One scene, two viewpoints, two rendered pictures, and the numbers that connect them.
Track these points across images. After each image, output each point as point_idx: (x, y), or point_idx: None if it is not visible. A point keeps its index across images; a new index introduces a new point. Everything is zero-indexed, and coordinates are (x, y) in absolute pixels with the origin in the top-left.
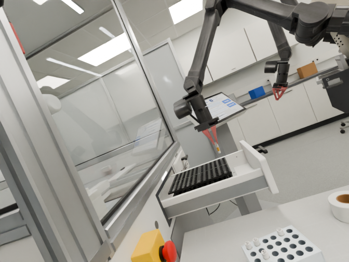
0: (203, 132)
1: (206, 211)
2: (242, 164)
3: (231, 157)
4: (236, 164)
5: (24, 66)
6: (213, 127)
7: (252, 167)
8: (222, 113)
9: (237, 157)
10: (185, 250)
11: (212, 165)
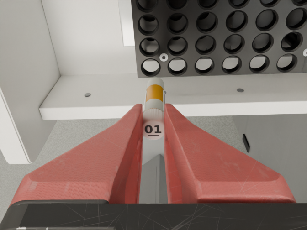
0: (272, 175)
1: (248, 138)
2: (85, 74)
3: (113, 96)
4: (108, 78)
5: None
6: (59, 187)
7: (40, 1)
8: None
9: (88, 92)
10: None
11: (229, 0)
